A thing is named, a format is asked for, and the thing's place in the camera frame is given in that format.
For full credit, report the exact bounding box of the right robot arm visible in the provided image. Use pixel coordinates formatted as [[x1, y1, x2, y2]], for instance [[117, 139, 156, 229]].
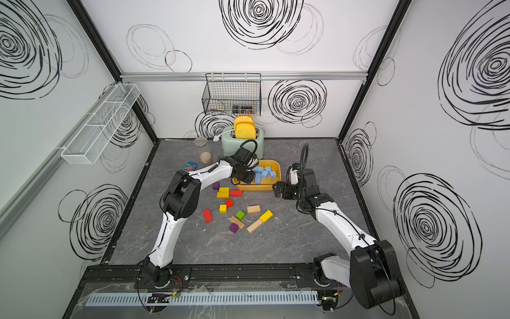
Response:
[[273, 163, 405, 309]]

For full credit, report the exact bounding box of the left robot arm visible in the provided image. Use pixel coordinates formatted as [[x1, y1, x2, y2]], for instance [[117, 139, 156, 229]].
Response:
[[143, 146, 258, 287]]

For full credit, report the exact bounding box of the mint green toaster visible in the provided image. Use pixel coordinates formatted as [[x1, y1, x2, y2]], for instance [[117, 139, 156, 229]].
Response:
[[220, 125, 265, 159]]

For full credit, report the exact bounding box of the yellow toast slice front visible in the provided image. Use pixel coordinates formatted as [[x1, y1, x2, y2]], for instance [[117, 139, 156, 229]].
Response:
[[235, 122, 257, 140]]

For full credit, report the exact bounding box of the yellow toast slice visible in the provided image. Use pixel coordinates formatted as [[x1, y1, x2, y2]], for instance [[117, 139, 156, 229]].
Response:
[[234, 116, 254, 128], [235, 122, 257, 140]]

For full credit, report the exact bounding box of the yellow plastic tub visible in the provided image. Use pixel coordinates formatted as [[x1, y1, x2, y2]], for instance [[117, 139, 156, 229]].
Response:
[[236, 159, 282, 191]]

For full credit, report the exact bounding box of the long red block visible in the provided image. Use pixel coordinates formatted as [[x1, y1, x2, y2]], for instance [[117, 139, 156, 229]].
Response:
[[230, 190, 243, 197]]

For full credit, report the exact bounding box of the yellow toast slice back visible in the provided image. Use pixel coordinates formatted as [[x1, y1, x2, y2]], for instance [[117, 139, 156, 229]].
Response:
[[234, 116, 254, 128]]

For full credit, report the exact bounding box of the yellow bar block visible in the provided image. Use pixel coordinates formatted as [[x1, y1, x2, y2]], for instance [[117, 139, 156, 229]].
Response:
[[216, 192, 230, 199]]

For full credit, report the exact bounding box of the long yellow block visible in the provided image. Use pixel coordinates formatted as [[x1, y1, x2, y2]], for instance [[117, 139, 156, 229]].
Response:
[[259, 210, 274, 223]]

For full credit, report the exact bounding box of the natural wood block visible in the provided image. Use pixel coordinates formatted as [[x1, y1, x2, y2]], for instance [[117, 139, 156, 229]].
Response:
[[247, 205, 261, 215]]

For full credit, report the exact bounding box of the blue candy bag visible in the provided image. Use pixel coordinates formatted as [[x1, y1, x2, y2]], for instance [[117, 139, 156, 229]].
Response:
[[184, 162, 198, 172]]

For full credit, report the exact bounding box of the green cube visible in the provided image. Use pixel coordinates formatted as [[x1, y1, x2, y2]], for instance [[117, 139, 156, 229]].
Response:
[[236, 211, 245, 221]]

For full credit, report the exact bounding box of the long natural wood plank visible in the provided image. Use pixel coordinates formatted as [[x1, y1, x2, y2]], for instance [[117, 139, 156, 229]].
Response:
[[247, 219, 264, 233]]

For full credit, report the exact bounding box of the thin wood plank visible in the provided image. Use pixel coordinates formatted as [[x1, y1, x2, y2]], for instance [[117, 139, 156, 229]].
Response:
[[229, 216, 245, 229]]

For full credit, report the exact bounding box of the red block left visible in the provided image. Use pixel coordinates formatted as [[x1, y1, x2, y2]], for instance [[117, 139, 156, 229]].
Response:
[[203, 209, 213, 223]]

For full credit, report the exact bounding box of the purple cube bottom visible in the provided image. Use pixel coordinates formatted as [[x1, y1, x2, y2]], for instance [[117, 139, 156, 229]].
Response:
[[229, 223, 239, 233]]

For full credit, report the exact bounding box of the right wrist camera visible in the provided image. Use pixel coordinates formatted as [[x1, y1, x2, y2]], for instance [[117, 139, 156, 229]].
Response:
[[286, 163, 301, 186]]

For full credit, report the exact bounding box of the black wire wall basket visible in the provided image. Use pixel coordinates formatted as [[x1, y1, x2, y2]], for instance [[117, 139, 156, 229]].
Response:
[[201, 73, 262, 116]]

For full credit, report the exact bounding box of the white wire wall shelf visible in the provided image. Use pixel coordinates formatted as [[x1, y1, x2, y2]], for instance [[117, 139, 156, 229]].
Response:
[[61, 83, 141, 165]]

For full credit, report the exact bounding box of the white slotted cable duct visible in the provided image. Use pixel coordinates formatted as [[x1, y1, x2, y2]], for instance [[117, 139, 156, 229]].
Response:
[[85, 291, 320, 307]]

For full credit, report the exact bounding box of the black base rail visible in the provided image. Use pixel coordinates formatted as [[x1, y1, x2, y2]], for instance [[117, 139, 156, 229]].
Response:
[[81, 263, 347, 289]]

